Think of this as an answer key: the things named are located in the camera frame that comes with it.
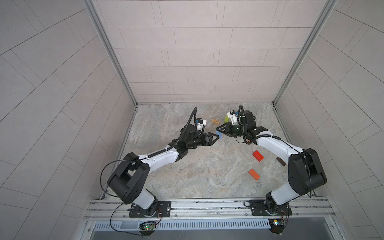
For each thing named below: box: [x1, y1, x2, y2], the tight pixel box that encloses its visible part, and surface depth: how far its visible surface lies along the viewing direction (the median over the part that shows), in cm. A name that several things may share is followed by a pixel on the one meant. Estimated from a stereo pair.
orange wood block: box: [248, 168, 260, 181], surface depth 84 cm
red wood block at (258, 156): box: [252, 150, 265, 162], surface depth 89 cm
